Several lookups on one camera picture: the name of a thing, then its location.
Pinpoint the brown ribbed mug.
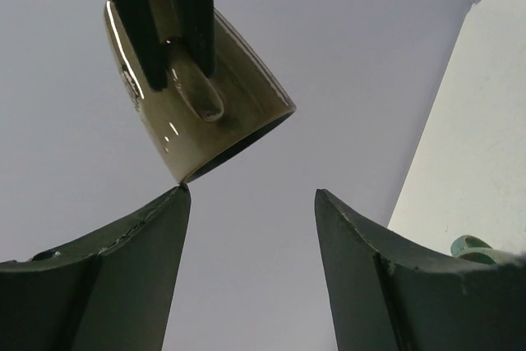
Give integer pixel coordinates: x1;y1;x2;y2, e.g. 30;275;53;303
104;0;296;182

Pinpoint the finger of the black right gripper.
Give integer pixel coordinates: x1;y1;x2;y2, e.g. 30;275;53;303
111;0;168;91
171;0;216;77

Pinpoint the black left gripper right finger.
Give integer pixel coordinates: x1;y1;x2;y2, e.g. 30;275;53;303
315;189;525;350

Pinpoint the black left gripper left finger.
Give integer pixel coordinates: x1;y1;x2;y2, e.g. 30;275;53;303
1;185;191;350

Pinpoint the teal green mug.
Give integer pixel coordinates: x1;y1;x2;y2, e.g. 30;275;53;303
450;235;517;265

